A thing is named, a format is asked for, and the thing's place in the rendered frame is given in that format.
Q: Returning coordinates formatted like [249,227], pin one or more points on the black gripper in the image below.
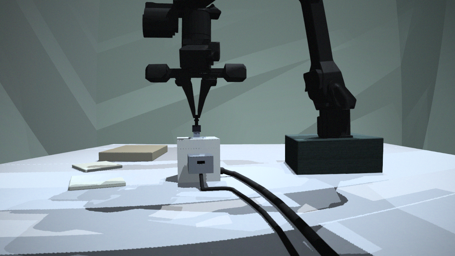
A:
[162,73]

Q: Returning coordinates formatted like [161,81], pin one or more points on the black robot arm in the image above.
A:
[324,82]

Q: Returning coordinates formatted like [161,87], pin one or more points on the white cube with black cable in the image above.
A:
[211,145]

